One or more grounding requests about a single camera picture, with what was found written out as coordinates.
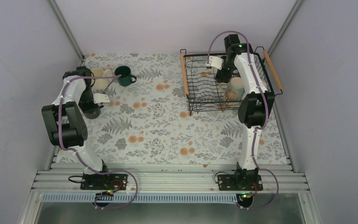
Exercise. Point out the black wire dish rack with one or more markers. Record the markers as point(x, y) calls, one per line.
point(206, 95)

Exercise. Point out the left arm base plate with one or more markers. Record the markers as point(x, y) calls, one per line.
point(111, 182)

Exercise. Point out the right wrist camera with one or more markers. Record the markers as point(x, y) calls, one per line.
point(215, 62)

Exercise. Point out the right wooden rack handle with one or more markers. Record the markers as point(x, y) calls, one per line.
point(273, 70)

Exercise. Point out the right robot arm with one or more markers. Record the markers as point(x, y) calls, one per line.
point(238, 70)

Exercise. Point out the floral tablecloth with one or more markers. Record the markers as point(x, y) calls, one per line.
point(149, 121)

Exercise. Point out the wooden rack handle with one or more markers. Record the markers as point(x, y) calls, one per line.
point(184, 74)
point(273, 70)

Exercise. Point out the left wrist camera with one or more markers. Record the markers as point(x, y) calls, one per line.
point(100, 98)

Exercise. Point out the dark grey mug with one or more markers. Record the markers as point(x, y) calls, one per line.
point(92, 113)

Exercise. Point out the left wooden rack handle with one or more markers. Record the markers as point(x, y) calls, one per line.
point(184, 74)

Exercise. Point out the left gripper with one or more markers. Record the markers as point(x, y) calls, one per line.
point(86, 108)

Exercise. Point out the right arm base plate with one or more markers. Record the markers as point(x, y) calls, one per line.
point(249, 181)

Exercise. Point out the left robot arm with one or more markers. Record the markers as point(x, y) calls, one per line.
point(64, 119)

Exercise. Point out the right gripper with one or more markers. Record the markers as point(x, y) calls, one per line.
point(223, 77)

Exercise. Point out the floral pastel mug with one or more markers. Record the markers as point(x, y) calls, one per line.
point(234, 90)

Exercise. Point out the aluminium rail frame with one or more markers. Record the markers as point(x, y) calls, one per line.
point(277, 180)

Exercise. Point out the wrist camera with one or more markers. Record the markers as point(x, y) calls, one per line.
point(100, 98)
point(215, 62)

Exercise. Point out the slotted cable duct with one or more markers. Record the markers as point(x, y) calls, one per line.
point(84, 197)

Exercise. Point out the dark green mug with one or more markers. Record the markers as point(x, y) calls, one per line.
point(126, 78)

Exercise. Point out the cream ribbed mug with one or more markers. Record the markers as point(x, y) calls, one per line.
point(100, 84)

